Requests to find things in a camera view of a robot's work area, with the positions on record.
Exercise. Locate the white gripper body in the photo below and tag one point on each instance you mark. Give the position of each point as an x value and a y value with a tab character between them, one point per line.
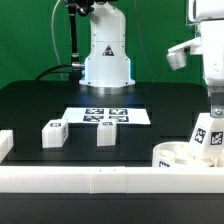
212	41

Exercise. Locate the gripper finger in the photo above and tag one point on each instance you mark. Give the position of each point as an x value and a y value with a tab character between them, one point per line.
217	101

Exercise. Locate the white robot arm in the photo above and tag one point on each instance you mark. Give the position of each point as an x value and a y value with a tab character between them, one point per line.
108	67

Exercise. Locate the white sheet with tags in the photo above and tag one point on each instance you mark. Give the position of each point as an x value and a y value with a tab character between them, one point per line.
94	115

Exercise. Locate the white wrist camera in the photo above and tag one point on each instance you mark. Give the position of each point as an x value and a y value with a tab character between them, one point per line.
176	55

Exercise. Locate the white U-shaped fence frame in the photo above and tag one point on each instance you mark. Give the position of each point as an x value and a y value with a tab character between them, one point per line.
44	179

